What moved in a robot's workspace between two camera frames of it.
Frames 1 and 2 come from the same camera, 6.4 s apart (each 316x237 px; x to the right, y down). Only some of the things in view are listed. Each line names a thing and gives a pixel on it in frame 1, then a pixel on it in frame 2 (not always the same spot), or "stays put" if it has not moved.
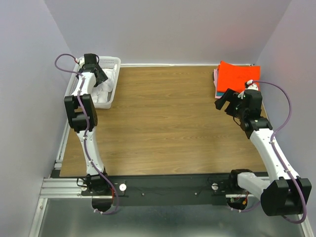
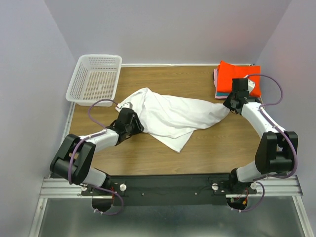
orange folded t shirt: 234,77 stays put
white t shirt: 103,90 -> 172,119
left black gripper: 102,77 -> 139,127
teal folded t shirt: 219,94 stays put
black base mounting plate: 165,190 stays put
